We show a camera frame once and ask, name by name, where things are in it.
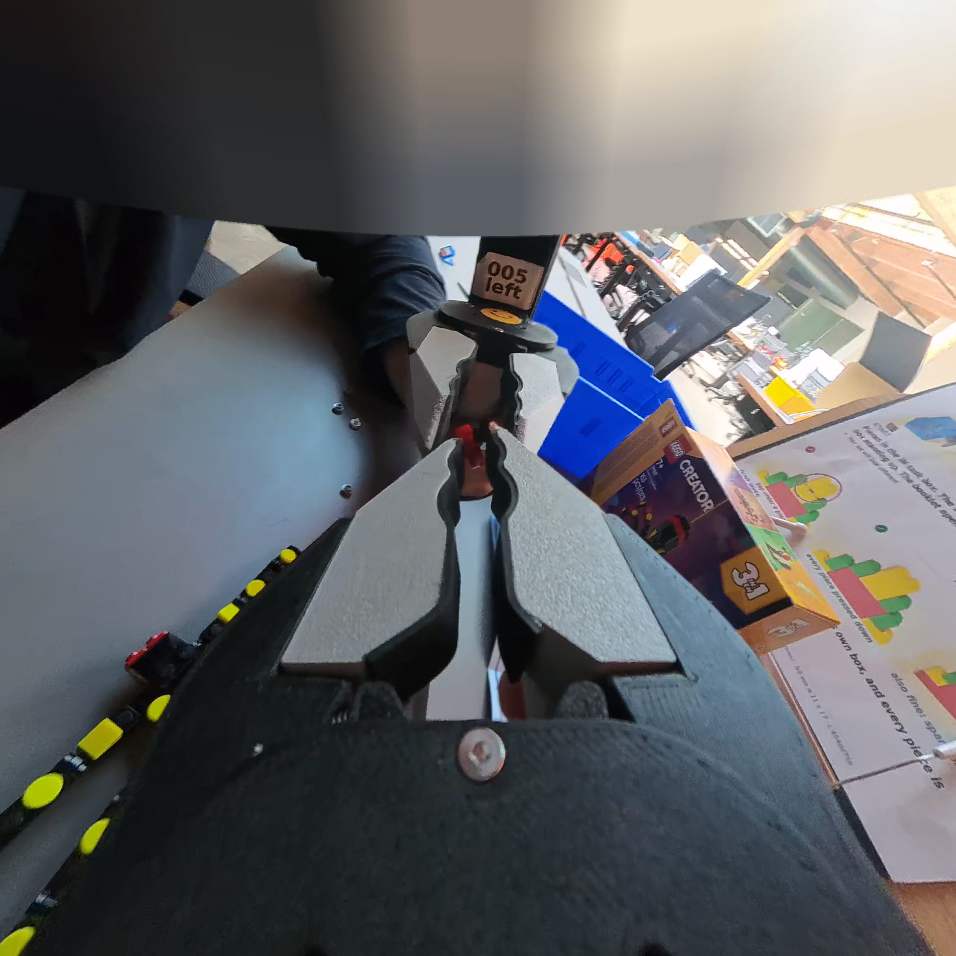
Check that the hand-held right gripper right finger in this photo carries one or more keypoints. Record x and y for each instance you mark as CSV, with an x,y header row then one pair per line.
x,y
582,582

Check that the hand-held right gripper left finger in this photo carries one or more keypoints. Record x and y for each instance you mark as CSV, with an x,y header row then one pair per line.
x,y
373,582

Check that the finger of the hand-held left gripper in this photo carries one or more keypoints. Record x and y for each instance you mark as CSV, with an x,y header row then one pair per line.
x,y
433,373
541,388

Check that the red round lego piece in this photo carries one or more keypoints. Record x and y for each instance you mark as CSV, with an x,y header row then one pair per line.
x,y
469,437

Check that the person's left forearm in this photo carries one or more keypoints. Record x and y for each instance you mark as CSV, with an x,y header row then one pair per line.
x,y
381,299

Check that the lego set box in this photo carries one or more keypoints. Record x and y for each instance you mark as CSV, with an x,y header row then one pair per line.
x,y
694,515

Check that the black yellow lego assembly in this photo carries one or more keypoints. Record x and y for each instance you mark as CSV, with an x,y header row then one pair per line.
x,y
101,739

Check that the blue plastic bin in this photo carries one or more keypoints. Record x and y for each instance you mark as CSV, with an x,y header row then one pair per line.
x,y
586,429
597,343

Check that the black monitor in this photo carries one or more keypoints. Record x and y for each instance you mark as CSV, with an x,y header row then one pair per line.
x,y
694,321

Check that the yellow box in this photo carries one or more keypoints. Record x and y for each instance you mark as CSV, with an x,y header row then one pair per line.
x,y
784,396

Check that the printed instruction sheet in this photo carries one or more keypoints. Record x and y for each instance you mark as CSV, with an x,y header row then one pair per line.
x,y
844,523

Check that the person's dark clothing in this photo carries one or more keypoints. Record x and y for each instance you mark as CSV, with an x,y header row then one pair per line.
x,y
75,299

